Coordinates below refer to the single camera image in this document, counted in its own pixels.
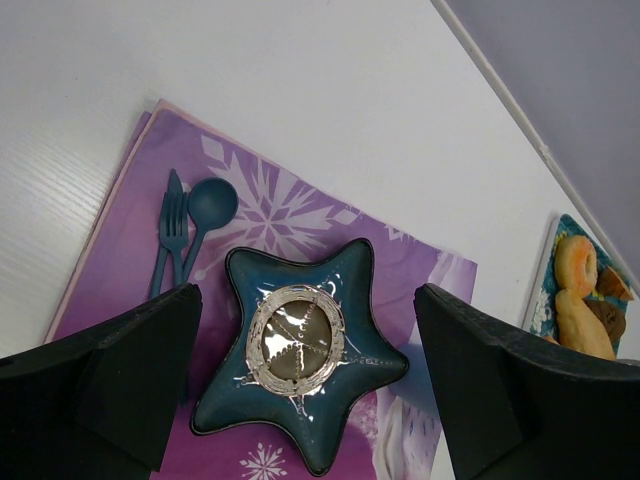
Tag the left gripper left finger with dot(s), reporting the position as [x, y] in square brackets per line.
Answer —
[100, 403]

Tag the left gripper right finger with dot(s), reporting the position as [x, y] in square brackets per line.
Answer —
[515, 406]

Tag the long yellow bread loaf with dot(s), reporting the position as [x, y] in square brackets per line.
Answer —
[578, 327]

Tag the dark chocolate bread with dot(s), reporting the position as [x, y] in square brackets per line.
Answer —
[610, 316]

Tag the brown bread wedge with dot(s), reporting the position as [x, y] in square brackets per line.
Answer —
[610, 283]

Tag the teal floral tray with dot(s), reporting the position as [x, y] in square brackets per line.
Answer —
[540, 316]

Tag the orange glazed donut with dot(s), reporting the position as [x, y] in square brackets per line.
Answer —
[575, 265]

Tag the teal star-shaped plate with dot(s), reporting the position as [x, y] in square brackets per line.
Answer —
[308, 349]

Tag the blue plastic spoon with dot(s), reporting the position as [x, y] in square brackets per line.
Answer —
[212, 204]

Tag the purple snowflake placemat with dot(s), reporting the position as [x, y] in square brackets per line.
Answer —
[392, 433]

